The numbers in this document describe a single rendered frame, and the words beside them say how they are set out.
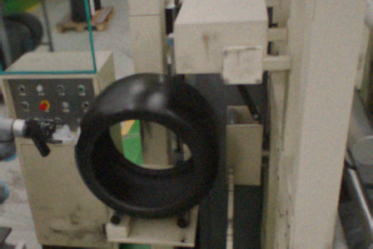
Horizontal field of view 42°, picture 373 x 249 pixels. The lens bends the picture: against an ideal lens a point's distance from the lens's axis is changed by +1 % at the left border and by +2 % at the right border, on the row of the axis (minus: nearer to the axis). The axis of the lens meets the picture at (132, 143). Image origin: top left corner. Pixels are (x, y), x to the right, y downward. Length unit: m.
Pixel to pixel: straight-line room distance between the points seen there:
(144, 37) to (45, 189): 1.33
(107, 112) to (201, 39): 0.54
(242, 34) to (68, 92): 1.50
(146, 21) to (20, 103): 1.08
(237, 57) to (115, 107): 0.62
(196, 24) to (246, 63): 0.18
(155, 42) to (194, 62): 0.67
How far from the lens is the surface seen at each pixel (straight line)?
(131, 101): 1.72
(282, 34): 1.43
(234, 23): 1.33
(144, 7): 1.98
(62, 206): 3.03
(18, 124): 2.01
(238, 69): 1.26
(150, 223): 2.14
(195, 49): 1.35
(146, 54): 2.04
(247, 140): 2.08
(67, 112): 2.72
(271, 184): 2.22
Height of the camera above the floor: 2.12
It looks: 28 degrees down
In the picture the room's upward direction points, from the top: 6 degrees counter-clockwise
